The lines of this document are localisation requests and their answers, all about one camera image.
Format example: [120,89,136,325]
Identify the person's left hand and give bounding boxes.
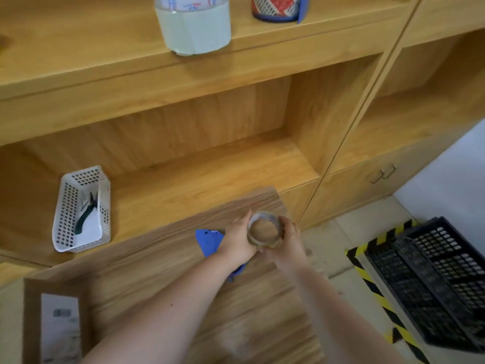
[219,209,262,264]

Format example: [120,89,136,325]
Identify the person's right hand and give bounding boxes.
[263,215,310,272]

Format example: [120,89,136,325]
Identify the clear packing tape roll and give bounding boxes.
[247,211,285,249]

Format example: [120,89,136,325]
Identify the person's right forearm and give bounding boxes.
[291,261,409,364]

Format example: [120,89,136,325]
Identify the person's left forearm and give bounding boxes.
[81,256,245,364]

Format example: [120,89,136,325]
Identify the wooden shelf cabinet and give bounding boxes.
[0,0,485,288]

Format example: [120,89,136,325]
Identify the white perforated plastic basket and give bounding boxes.
[52,165,112,254]

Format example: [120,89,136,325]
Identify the black plastic crate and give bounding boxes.
[365,217,485,354]

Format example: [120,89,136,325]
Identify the large wrapped clear tape rolls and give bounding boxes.
[154,0,232,57]

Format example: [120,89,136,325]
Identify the blue dispenser with red tape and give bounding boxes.
[251,0,310,24]

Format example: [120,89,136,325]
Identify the white paper label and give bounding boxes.
[40,293,82,364]

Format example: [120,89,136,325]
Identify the green handled pliers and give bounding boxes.
[74,192,99,236]

